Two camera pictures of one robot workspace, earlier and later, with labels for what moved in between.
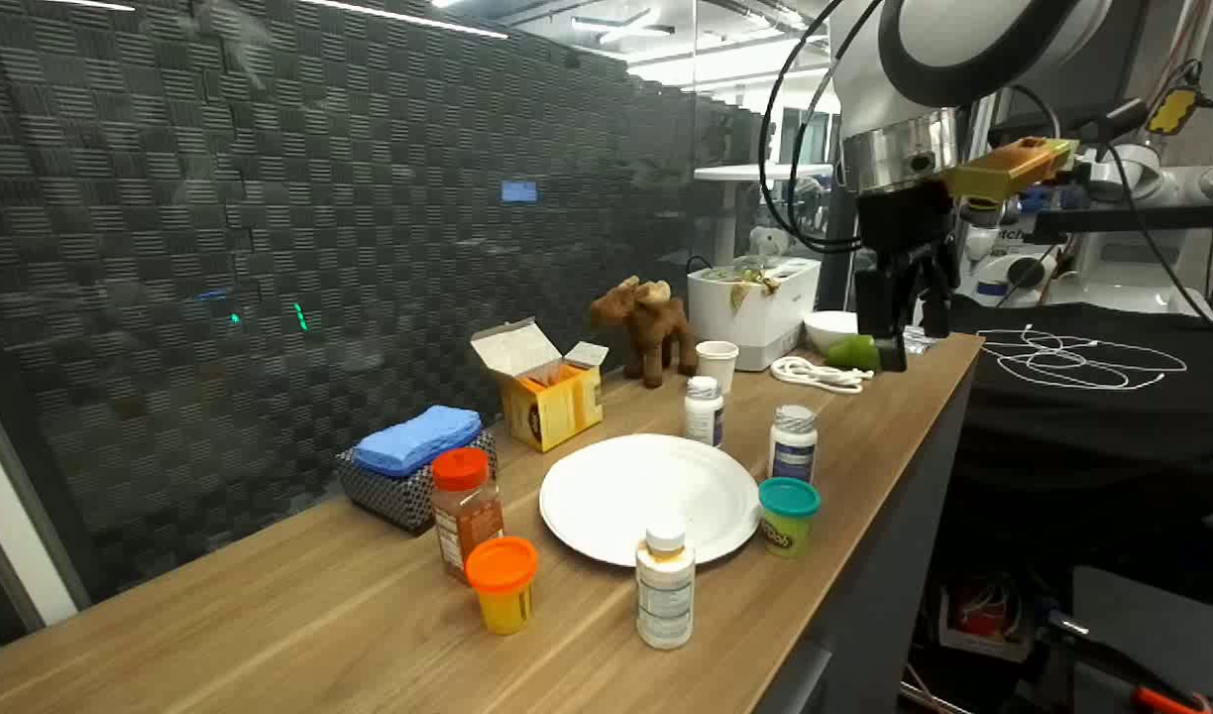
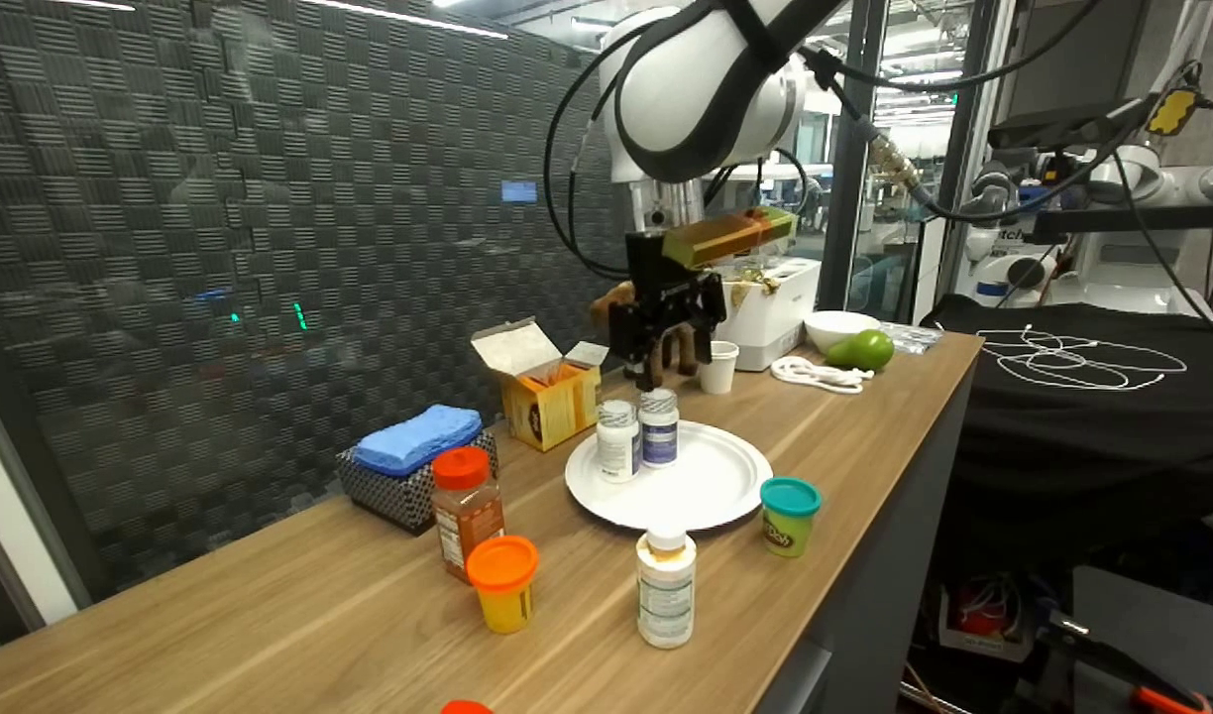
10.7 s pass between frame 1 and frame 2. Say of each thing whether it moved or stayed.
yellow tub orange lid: stayed
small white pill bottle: moved
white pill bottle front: stayed
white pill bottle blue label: moved
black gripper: moved
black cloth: stayed
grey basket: stayed
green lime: stayed
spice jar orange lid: stayed
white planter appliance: stayed
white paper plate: moved
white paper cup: stayed
